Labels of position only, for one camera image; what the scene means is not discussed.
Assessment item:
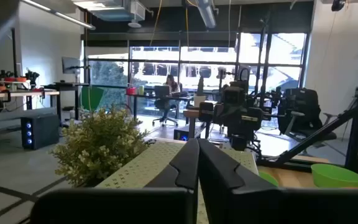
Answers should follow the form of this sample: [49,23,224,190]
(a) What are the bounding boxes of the long wooden work table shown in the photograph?
[0,88,60,113]

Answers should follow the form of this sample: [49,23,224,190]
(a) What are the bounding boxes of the long ceiling light strip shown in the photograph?
[20,0,96,31]

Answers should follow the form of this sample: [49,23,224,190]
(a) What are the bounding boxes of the black swivel office chair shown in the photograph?
[152,85,180,127]

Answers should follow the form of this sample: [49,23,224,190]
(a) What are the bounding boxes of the black desk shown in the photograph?
[44,82,90,121]

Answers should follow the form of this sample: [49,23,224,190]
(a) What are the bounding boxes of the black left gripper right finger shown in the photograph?
[198,138,358,224]

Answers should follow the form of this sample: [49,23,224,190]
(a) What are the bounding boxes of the black computer tower blue lights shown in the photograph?
[20,113,60,151]

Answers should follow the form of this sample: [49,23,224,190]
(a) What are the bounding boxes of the person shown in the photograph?
[163,74,181,121]

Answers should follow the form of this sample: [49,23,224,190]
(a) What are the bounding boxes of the green dotted placemat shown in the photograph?
[94,138,260,224]

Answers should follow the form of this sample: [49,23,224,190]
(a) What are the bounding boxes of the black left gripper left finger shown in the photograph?
[29,138,201,224]

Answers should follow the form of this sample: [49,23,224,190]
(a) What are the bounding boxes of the dark office desk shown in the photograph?
[126,92,195,122]

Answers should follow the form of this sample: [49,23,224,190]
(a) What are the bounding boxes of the black aluminium table frame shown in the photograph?
[255,0,358,175]

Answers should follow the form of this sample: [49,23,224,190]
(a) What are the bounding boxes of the small potted green shrub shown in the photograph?
[51,107,150,187]

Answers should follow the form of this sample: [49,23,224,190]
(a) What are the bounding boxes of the green panel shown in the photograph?
[80,85,105,112]

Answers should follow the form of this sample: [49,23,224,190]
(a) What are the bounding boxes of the large black office chair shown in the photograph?
[277,88,337,142]

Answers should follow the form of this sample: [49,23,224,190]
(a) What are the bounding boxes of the white rack with red bowls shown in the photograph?
[0,77,30,93]

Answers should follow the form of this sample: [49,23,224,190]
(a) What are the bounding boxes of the small wooden table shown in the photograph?
[183,108,213,139]

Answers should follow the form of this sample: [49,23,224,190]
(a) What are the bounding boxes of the small computer with blue light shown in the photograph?
[173,126,190,141]

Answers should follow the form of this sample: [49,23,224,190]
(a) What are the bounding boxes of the grey computer monitor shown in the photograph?
[62,57,81,75]

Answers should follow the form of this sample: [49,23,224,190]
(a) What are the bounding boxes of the ceiling air conditioning unit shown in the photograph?
[73,0,146,22]

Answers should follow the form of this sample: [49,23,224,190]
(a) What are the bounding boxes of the grey ceiling duct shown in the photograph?
[194,0,217,29]

